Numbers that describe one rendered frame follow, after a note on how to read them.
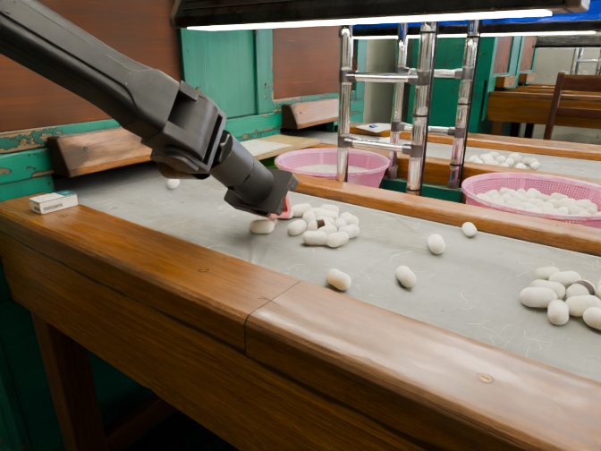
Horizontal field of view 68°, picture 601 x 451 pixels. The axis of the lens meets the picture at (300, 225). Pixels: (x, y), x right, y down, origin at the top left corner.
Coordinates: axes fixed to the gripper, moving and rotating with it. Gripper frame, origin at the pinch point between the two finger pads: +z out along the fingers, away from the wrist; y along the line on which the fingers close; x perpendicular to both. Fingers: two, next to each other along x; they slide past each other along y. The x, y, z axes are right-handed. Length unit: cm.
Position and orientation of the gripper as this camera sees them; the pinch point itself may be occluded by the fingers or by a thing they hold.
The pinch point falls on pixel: (286, 212)
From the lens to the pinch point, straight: 72.1
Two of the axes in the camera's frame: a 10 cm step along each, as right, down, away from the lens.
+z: 4.4, 3.9, 8.1
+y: -8.2, -2.0, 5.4
